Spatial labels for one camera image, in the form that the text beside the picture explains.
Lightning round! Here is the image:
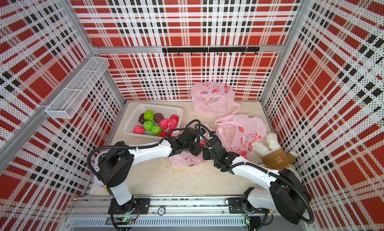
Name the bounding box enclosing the green apple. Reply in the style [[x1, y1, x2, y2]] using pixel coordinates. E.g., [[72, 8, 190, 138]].
[[144, 110, 155, 121], [151, 126, 163, 137], [143, 120, 155, 132]]

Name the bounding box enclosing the white wire wall shelf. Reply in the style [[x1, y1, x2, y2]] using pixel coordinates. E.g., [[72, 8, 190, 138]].
[[46, 56, 110, 120]]

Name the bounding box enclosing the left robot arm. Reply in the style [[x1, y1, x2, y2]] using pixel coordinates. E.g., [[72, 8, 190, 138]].
[[87, 128, 205, 214]]

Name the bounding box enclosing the pink plastic bag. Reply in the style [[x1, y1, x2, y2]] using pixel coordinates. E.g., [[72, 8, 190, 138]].
[[215, 114, 267, 157], [169, 131, 206, 167], [191, 81, 241, 117]]

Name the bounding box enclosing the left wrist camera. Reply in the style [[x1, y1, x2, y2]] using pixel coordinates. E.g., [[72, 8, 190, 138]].
[[199, 128, 206, 136]]

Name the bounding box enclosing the black hook rail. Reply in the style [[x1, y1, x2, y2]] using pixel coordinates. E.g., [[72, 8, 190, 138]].
[[162, 46, 261, 55]]

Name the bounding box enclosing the white plastic basket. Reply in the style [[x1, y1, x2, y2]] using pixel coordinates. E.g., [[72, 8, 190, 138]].
[[123, 103, 184, 139]]

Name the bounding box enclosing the white plush teddy bear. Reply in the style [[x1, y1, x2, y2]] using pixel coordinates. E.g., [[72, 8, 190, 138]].
[[251, 133, 298, 172]]

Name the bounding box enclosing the dark red apple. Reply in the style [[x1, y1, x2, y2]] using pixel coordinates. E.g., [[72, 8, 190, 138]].
[[153, 112, 164, 124], [138, 113, 147, 125]]

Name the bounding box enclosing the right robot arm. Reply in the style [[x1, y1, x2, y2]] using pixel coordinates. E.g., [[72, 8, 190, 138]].
[[200, 138, 315, 224]]

